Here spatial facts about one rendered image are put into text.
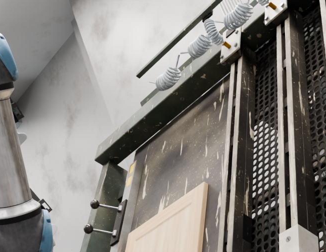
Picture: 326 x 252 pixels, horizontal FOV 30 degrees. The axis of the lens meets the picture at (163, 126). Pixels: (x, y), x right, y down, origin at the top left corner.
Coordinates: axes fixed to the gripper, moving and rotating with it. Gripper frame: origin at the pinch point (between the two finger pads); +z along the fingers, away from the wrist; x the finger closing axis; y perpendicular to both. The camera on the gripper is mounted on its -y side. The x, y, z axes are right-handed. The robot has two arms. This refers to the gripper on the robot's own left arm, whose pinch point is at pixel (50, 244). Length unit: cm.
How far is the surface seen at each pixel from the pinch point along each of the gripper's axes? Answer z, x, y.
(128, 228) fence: 14.8, 3.9, 34.2
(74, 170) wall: -54, 456, 420
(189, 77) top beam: -15, -34, 77
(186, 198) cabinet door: 18.0, -33.3, 30.6
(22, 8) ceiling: -243, 336, 420
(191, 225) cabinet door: 24.5, -38.2, 18.8
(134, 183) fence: 3, 5, 53
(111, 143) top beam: -17, 21, 74
